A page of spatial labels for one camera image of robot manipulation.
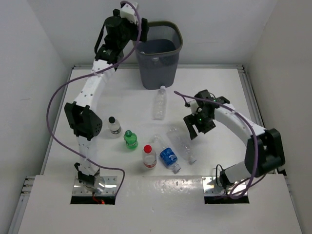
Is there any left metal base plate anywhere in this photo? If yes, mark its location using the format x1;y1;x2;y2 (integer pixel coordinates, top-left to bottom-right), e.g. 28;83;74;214
72;176;117;196

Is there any purple cable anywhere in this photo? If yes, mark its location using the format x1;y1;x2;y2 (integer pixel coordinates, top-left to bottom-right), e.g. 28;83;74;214
46;1;142;195
173;90;269;200

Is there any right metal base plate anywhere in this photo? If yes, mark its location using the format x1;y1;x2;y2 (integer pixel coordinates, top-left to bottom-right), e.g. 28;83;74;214
201;176;246;197

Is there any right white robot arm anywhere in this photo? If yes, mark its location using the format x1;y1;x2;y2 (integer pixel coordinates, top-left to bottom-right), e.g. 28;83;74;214
191;90;285;188

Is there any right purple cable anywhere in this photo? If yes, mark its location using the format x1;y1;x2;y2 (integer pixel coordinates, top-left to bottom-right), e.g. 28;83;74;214
173;90;269;200

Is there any grey mesh waste bin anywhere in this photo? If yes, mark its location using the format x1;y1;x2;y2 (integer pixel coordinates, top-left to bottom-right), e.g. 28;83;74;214
135;20;183;90

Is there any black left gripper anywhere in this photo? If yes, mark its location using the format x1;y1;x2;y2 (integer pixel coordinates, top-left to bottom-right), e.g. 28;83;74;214
112;9;147;49

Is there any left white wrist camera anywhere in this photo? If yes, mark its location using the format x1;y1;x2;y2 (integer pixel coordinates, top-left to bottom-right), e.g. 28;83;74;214
120;3;138;24

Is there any green plastic bottle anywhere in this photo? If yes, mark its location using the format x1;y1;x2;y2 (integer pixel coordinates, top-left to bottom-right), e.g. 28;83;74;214
123;130;138;150

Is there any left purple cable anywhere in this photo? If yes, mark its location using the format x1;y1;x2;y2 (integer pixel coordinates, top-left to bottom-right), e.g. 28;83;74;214
46;1;142;195

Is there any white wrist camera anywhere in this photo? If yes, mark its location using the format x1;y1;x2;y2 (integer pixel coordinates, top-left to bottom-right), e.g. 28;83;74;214
120;3;138;24
189;100;202;115

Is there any clear crushed bottle white cap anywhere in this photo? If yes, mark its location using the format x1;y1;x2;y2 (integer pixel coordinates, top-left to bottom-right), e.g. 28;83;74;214
166;126;196;165

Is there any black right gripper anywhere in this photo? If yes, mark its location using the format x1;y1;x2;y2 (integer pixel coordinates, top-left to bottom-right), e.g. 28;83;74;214
184;110;215;139

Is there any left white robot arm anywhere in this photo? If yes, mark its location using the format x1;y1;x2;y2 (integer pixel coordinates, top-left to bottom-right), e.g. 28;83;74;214
64;1;149;192

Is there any black cap small bottle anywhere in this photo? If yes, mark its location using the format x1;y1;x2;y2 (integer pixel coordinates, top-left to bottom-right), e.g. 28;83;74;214
108;117;121;135

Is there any aluminium table edge rail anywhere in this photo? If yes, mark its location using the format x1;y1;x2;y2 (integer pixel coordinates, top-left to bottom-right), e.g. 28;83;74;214
237;66;264;127

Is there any metal base plate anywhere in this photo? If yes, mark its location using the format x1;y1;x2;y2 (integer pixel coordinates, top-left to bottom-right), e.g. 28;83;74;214
201;176;246;197
72;176;117;196

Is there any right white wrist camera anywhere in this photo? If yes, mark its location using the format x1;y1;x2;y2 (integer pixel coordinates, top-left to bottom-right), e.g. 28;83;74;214
189;100;202;115

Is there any red cap clear bottle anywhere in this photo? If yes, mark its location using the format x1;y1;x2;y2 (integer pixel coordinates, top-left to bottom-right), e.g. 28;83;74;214
142;144;157;169

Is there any clear bottle blue label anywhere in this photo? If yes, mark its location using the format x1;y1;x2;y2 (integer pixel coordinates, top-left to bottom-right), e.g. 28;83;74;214
152;134;181;174

